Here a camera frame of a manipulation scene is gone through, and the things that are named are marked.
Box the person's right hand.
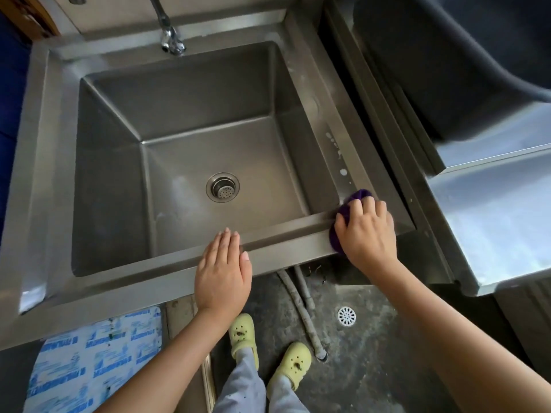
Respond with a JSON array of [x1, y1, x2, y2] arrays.
[[334, 196, 399, 276]]

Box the person's left hand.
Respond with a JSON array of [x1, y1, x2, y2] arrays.
[[195, 228, 253, 314]]

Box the purple cleaning cloth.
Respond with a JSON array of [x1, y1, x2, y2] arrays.
[[329, 189, 375, 257]]

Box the person's left forearm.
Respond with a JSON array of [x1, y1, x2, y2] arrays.
[[92, 302, 240, 413]]

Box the person's right forearm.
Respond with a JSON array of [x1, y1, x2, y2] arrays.
[[356, 259, 551, 413]]

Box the metal sink drain strainer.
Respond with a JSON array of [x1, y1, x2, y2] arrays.
[[206, 172, 241, 204]]

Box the yellow clog shoe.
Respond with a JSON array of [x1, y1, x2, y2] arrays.
[[228, 313, 260, 371], [266, 341, 313, 392]]

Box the white round floor drain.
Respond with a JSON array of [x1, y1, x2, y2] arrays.
[[337, 306, 358, 328]]

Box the stainless steel stove counter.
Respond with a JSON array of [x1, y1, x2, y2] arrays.
[[318, 0, 551, 385]]

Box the grey speckled trousers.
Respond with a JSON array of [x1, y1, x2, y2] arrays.
[[213, 347, 311, 413]]

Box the blue printed protective film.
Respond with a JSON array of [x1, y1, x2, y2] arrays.
[[25, 305, 163, 413]]

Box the stainless steel sink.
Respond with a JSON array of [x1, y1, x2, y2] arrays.
[[0, 8, 455, 351]]

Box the large dark grey wok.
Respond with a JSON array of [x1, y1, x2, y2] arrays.
[[352, 0, 551, 143]]

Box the chrome faucet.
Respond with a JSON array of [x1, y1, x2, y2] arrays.
[[148, 0, 187, 56]]

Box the brown wooden board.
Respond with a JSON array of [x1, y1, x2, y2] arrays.
[[0, 0, 59, 40]]

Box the short grey drain hose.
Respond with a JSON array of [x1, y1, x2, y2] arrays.
[[294, 265, 316, 310]]

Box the long grey drain hose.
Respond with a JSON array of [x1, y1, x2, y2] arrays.
[[277, 269, 329, 363]]

